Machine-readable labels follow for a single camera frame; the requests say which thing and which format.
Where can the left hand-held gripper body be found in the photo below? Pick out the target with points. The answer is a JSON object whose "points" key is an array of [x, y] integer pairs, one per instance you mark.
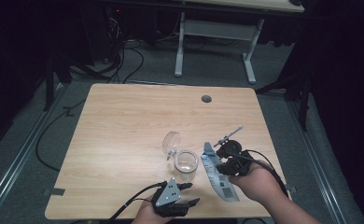
{"points": [[170, 196]]}

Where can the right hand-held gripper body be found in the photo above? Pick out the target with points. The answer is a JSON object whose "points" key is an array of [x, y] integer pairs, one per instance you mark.
{"points": [[239, 161]]}

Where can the white and blue packet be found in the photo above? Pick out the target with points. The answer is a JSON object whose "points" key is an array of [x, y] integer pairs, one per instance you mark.
{"points": [[216, 180]]}

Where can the clear glass hinged-lid jar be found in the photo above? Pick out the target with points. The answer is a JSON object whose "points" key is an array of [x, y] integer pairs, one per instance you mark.
{"points": [[186, 168]]}

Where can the person's right hand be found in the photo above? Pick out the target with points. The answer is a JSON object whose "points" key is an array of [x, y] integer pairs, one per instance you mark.
{"points": [[258, 183]]}

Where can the person's left hand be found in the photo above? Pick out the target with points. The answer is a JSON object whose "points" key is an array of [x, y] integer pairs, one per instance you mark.
{"points": [[147, 216]]}

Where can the round grey table grommet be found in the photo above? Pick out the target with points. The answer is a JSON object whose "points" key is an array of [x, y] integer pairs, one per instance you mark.
{"points": [[206, 99]]}

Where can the grey tape strip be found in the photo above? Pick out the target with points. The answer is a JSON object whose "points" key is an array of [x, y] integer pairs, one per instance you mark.
{"points": [[292, 189], [55, 191]]}

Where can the black stand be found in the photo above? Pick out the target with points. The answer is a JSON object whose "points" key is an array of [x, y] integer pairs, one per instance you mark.
{"points": [[304, 105], [48, 87]]}

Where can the white-framed desk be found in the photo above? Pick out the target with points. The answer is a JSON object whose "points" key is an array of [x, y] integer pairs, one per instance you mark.
{"points": [[217, 29]]}

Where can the metal floor rail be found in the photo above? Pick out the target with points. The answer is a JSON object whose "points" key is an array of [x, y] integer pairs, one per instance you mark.
{"points": [[22, 155], [318, 169]]}

